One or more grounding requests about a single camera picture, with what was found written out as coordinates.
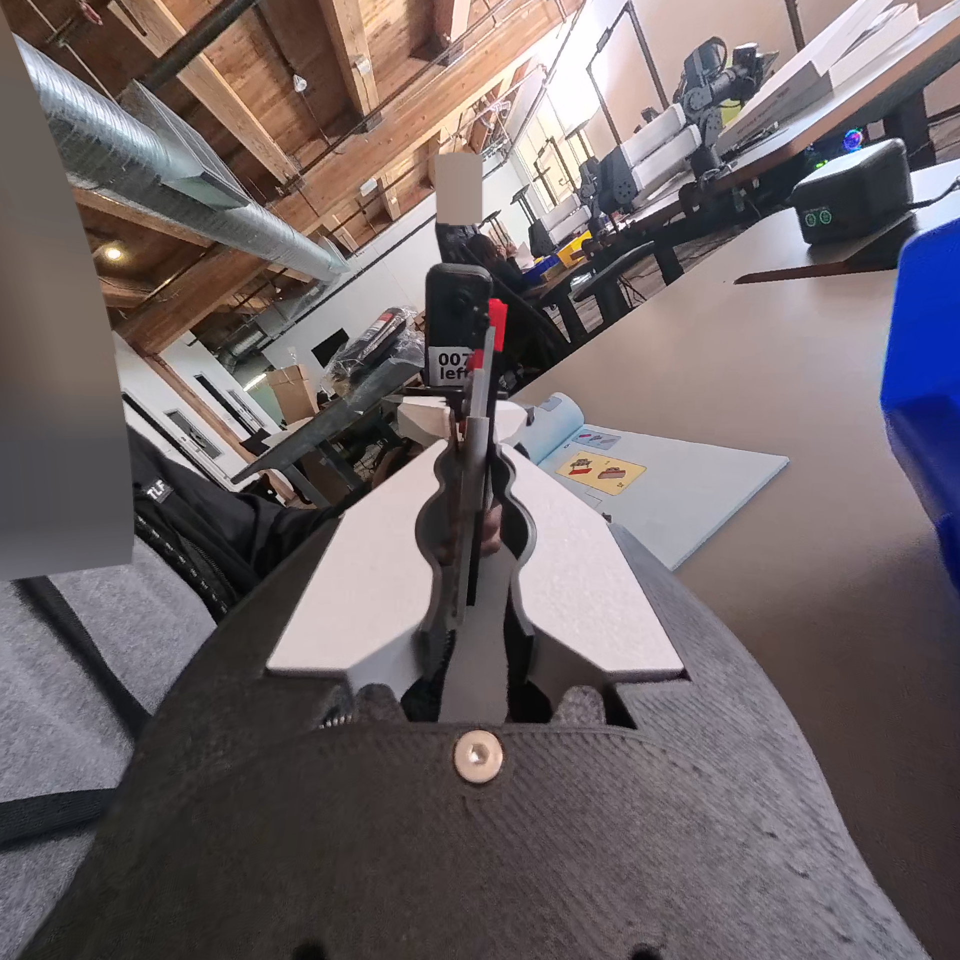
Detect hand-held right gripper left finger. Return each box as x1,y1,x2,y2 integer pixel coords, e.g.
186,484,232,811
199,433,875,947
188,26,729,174
264,438,455,690

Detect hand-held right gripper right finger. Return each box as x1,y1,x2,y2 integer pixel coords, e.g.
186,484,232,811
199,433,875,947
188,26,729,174
491,442,687,684

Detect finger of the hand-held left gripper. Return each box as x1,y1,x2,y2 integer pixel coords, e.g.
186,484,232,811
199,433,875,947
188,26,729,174
495,401,537,446
396,396,460,447

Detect long grey studded plate assembly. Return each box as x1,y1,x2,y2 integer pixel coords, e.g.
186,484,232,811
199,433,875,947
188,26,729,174
448,297,511,625

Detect pale blue instruction booklet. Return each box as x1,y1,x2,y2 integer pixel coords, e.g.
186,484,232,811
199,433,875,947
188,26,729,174
516,391,791,573

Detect blue storage bin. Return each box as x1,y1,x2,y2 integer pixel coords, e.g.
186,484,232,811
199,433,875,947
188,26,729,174
879,217,960,590

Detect person's left forearm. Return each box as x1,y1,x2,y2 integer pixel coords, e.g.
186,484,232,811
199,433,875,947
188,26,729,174
225,480,354,586

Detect grey desk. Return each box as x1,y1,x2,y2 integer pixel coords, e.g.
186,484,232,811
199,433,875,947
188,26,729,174
510,157,960,960

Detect brown desk with black legs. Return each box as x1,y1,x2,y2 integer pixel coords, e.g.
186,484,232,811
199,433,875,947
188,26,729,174
622,7,960,264

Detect person's left hand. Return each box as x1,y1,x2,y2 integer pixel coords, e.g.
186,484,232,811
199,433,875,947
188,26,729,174
372,438,423,485

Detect plastic wrapped black bundle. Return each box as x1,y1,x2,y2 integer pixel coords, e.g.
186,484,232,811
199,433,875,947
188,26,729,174
330,306,427,378

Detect grey metal table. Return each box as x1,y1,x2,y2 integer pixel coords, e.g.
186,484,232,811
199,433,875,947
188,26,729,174
231,360,425,496

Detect yellow blue parts bins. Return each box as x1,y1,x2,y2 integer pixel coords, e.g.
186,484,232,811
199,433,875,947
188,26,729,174
525,231,595,286

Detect open cardboard box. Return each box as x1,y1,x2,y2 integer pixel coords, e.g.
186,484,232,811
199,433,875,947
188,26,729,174
266,365,321,425

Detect white black robot rig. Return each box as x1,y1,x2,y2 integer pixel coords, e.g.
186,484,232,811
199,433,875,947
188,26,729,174
528,191,601,256
600,36,781,215

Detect black office chair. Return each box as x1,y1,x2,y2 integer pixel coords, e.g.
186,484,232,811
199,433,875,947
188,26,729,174
573,241,657,339

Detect person's torso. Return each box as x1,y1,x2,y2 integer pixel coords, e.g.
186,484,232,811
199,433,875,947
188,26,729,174
0,427,264,954

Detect black box device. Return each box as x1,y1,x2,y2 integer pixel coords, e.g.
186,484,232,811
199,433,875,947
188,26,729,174
791,137,915,246

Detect white flat boxes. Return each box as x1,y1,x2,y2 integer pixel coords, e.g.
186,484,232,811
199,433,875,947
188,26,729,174
718,0,922,151

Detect speckled drawstring cord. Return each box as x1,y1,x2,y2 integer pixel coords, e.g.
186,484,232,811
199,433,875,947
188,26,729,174
135,510,234,609

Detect silver ventilation duct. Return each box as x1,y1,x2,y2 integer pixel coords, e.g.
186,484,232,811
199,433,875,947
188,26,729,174
15,33,352,285

